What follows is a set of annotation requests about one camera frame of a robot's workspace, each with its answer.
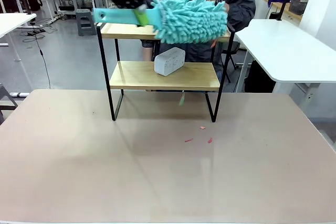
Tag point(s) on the teal chenille duster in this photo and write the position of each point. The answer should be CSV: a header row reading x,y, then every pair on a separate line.
x,y
191,22

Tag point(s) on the orange paper scrap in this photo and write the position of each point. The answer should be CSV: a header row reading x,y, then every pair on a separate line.
x,y
213,43

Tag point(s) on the green paper scrap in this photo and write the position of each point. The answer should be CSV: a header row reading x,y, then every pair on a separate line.
x,y
181,99

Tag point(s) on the two-tier wood metal shelf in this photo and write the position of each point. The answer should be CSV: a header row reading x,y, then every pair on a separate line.
x,y
131,77

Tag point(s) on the person's right hand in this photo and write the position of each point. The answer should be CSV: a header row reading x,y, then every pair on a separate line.
x,y
147,49

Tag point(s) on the grey plastic step stool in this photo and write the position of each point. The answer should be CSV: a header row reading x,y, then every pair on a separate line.
x,y
85,28

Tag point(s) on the black backpack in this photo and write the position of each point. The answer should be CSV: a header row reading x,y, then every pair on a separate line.
x,y
34,1

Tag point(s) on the black chair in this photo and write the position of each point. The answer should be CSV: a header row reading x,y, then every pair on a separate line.
x,y
233,47

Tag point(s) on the black floor power strip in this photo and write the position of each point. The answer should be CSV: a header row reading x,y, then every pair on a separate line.
x,y
35,32

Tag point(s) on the white side table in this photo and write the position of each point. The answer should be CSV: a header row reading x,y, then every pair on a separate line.
x,y
13,22

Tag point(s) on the black bag under table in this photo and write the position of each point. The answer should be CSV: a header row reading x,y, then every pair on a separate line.
x,y
260,77

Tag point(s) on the wooden workbench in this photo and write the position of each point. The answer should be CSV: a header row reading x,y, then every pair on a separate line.
x,y
278,6

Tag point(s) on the white floor power strip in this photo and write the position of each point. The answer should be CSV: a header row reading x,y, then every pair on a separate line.
x,y
19,94

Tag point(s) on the large white table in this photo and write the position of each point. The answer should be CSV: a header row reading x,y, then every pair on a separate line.
x,y
283,51

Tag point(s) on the grey mesh basket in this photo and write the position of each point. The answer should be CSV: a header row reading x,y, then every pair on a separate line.
x,y
298,6

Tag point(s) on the grey chair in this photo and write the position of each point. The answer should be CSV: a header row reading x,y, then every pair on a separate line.
x,y
6,103

